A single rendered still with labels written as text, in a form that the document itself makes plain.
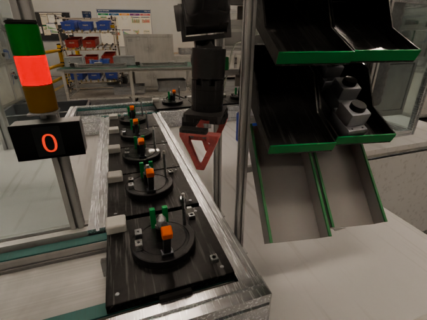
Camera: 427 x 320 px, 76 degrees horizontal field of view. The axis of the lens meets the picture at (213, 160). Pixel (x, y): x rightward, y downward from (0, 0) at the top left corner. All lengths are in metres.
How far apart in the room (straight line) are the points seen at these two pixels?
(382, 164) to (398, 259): 0.88
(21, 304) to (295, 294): 0.57
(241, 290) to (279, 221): 0.17
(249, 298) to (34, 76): 0.55
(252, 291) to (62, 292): 0.38
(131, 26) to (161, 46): 3.38
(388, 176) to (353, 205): 1.07
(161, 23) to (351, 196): 10.55
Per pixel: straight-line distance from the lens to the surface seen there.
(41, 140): 0.62
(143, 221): 0.72
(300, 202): 0.66
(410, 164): 1.89
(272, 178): 0.65
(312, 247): 0.84
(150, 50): 7.83
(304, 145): 0.54
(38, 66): 0.60
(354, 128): 0.62
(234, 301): 0.55
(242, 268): 0.61
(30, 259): 0.77
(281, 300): 0.70
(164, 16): 11.03
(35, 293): 0.72
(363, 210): 0.75
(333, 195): 0.72
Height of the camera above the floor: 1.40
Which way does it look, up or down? 25 degrees down
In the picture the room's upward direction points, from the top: straight up
